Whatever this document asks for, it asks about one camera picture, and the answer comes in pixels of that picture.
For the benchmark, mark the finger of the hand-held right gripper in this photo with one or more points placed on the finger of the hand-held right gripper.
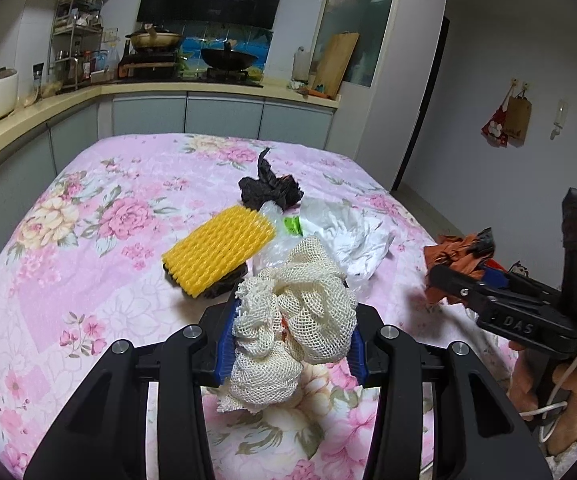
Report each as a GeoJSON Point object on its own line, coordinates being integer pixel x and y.
{"type": "Point", "coordinates": [456, 285]}
{"type": "Point", "coordinates": [486, 242]}

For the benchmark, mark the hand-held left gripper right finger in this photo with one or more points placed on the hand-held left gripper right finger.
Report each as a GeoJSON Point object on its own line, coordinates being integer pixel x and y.
{"type": "Point", "coordinates": [356, 357]}

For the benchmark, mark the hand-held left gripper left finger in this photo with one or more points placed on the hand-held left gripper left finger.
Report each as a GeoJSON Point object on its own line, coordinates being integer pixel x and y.
{"type": "Point", "coordinates": [227, 350]}

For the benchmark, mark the orange bag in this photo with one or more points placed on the orange bag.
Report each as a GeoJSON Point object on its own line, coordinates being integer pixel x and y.
{"type": "Point", "coordinates": [448, 255]}

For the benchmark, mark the cream mesh net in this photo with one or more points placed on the cream mesh net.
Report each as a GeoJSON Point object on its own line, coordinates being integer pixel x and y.
{"type": "Point", "coordinates": [293, 310]}

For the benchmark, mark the person's right hand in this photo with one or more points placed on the person's right hand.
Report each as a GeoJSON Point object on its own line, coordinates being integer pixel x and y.
{"type": "Point", "coordinates": [523, 380]}

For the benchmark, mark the yellow foam net sleeve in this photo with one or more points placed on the yellow foam net sleeve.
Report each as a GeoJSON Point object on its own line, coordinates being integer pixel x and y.
{"type": "Point", "coordinates": [218, 250]}

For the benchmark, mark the clear plastic bag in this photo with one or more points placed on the clear plastic bag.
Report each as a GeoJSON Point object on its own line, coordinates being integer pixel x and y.
{"type": "Point", "coordinates": [274, 246]}

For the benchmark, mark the white crumpled plastic bag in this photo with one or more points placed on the white crumpled plastic bag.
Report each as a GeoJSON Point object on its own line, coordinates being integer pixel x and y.
{"type": "Point", "coordinates": [348, 240]}

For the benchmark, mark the brown paper hanging bag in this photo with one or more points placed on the brown paper hanging bag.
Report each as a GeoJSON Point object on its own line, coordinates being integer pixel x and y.
{"type": "Point", "coordinates": [517, 120]}

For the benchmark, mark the pink floral tablecloth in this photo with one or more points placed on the pink floral tablecloth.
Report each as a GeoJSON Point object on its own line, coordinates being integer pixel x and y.
{"type": "Point", "coordinates": [118, 270]}

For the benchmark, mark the black plastic bag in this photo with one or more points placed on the black plastic bag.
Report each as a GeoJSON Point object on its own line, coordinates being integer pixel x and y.
{"type": "Point", "coordinates": [268, 190]}

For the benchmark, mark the wooden cutting board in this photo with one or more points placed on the wooden cutting board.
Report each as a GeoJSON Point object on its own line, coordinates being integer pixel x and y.
{"type": "Point", "coordinates": [336, 62]}

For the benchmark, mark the grey kitchen base cabinets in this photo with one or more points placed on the grey kitchen base cabinets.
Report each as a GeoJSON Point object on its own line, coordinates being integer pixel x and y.
{"type": "Point", "coordinates": [223, 115]}

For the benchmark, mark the frosted glass door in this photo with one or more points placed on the frosted glass door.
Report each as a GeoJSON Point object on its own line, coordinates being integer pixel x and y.
{"type": "Point", "coordinates": [363, 20]}

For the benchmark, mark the black wok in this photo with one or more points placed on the black wok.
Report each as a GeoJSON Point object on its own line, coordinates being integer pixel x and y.
{"type": "Point", "coordinates": [228, 57]}

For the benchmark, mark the black gas stove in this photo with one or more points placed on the black gas stove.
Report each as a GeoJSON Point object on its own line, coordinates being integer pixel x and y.
{"type": "Point", "coordinates": [148, 65]}

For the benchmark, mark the beige pan with lid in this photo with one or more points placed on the beige pan with lid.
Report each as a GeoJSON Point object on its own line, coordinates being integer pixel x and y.
{"type": "Point", "coordinates": [153, 37]}

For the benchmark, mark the metal spice rack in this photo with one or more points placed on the metal spice rack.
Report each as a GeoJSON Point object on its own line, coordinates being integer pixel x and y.
{"type": "Point", "coordinates": [76, 35]}

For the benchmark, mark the white wall intercom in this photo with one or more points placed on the white wall intercom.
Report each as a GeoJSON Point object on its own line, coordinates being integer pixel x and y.
{"type": "Point", "coordinates": [560, 120]}

